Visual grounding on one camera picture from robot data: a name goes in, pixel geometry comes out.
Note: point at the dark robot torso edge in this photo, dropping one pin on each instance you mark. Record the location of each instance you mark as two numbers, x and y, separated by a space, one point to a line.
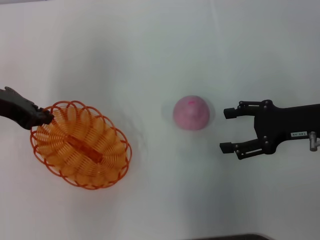
232 238

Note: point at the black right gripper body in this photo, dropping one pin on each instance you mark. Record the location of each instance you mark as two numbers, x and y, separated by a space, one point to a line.
277 125

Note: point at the orange woven plastic basket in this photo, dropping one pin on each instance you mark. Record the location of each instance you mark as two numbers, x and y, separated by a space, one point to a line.
62 140

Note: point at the pink peach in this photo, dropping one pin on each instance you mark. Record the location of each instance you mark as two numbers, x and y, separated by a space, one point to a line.
191 113

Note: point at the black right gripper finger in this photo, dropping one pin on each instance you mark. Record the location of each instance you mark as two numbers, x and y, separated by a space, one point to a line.
247 150
243 108

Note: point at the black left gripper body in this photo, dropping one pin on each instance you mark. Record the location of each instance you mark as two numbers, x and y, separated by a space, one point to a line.
17 110

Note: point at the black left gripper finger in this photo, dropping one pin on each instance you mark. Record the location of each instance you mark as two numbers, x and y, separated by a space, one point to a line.
43 117

